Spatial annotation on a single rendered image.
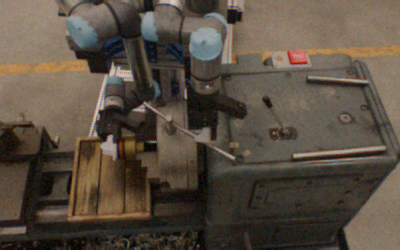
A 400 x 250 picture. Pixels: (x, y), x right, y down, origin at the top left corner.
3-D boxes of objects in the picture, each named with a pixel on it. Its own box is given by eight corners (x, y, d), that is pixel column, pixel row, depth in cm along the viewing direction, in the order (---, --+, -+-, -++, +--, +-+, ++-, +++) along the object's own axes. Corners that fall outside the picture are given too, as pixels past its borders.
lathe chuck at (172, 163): (183, 122, 164) (182, 83, 135) (188, 199, 152) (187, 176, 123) (161, 123, 164) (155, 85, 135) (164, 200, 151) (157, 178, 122)
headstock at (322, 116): (333, 113, 178) (363, 49, 146) (366, 215, 151) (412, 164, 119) (198, 120, 176) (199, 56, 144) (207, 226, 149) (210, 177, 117)
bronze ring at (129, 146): (143, 129, 142) (116, 130, 142) (143, 151, 136) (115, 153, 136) (146, 144, 149) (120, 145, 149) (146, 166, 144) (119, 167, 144)
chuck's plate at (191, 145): (192, 121, 164) (193, 83, 135) (197, 198, 152) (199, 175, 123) (183, 122, 164) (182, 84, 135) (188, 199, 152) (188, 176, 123)
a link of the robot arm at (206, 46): (224, 26, 98) (219, 44, 91) (223, 63, 105) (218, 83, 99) (193, 23, 99) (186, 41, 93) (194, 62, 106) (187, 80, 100)
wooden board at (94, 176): (151, 138, 171) (150, 132, 168) (151, 219, 150) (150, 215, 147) (78, 142, 170) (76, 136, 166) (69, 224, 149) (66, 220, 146)
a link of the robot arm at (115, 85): (126, 86, 165) (123, 72, 158) (126, 108, 158) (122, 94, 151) (107, 87, 164) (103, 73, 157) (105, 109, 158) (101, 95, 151)
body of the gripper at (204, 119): (187, 114, 116) (185, 79, 108) (216, 112, 116) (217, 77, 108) (188, 132, 110) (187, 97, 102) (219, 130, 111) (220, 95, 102)
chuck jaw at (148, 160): (168, 149, 139) (169, 180, 132) (169, 157, 143) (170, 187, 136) (135, 151, 139) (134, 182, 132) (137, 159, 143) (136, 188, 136)
